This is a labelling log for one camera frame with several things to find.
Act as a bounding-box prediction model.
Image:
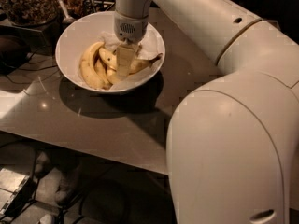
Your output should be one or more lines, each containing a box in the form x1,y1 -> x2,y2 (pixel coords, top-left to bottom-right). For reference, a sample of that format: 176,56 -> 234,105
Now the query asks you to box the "white spoon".
57,0 -> 75,24

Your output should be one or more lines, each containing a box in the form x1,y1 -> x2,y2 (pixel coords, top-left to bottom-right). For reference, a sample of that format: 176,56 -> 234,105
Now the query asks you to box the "white shoe under table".
54,165 -> 81,206

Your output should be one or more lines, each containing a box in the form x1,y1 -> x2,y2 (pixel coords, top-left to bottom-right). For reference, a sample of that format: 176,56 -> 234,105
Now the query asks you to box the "white paper napkin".
96,28 -> 164,91

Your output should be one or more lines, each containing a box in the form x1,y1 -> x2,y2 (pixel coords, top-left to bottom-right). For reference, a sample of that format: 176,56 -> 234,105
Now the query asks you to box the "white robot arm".
115,0 -> 299,224

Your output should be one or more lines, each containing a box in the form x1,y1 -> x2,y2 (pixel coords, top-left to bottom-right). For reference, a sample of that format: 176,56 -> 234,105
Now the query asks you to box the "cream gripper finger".
116,44 -> 136,80

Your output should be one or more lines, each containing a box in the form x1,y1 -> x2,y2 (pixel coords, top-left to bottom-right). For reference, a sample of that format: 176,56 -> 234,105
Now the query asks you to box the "white ceramic bowl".
55,11 -> 165,94

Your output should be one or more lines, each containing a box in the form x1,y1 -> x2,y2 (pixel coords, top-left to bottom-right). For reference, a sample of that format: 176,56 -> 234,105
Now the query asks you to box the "black cable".
0,45 -> 60,86

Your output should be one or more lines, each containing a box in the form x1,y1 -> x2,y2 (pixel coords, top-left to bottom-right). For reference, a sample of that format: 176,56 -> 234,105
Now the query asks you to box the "small lower yellow banana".
107,67 -> 124,84

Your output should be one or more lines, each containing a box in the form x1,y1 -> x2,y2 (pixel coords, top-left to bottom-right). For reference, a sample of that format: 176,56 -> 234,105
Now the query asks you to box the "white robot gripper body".
114,10 -> 149,44

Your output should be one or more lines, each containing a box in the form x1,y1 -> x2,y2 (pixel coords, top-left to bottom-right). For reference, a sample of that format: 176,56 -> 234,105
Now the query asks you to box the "left long yellow banana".
79,42 -> 105,90

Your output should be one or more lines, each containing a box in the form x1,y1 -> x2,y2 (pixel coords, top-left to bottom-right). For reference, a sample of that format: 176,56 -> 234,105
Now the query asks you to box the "metal box on floor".
0,168 -> 30,217

